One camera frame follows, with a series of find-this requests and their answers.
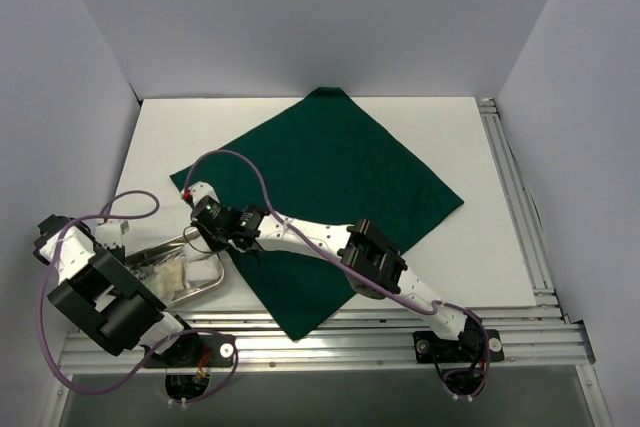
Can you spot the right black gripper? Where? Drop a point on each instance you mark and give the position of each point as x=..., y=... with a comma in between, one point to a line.
x=201, y=214

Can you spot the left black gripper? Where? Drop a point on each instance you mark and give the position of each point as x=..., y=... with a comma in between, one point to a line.
x=114, y=251

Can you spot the stainless steel instrument tray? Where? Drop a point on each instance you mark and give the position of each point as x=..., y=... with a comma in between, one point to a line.
x=185, y=248

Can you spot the tan-filled clear plastic bag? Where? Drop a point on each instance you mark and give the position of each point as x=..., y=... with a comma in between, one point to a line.
x=168, y=278

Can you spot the green surgical drape cloth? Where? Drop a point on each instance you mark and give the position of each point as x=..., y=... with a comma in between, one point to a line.
x=324, y=160

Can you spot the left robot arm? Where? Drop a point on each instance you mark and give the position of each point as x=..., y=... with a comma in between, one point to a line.
x=100, y=296

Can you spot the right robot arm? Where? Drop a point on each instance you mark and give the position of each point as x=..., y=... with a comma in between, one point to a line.
x=372, y=264

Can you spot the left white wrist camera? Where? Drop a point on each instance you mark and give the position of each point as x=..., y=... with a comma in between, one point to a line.
x=110, y=234

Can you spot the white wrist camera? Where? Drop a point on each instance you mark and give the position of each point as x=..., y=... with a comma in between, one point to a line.
x=110, y=234
x=193, y=194

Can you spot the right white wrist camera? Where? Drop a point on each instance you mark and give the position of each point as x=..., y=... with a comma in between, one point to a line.
x=193, y=194

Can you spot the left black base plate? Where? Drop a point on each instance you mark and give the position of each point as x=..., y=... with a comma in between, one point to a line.
x=194, y=350

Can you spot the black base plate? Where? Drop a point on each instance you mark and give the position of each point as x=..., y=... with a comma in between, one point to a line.
x=194, y=350
x=466, y=349

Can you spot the aluminium rail frame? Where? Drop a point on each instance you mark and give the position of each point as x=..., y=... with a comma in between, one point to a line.
x=489, y=255

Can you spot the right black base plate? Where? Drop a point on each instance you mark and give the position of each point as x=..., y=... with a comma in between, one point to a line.
x=466, y=349

